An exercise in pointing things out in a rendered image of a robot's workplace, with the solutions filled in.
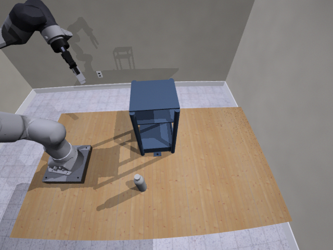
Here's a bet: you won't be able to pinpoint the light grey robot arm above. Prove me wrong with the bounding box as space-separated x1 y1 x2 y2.
0 0 84 176

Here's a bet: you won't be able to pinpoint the blue shelving unit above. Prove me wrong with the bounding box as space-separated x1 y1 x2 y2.
129 78 180 157

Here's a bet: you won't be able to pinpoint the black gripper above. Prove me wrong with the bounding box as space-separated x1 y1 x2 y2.
50 38 85 84

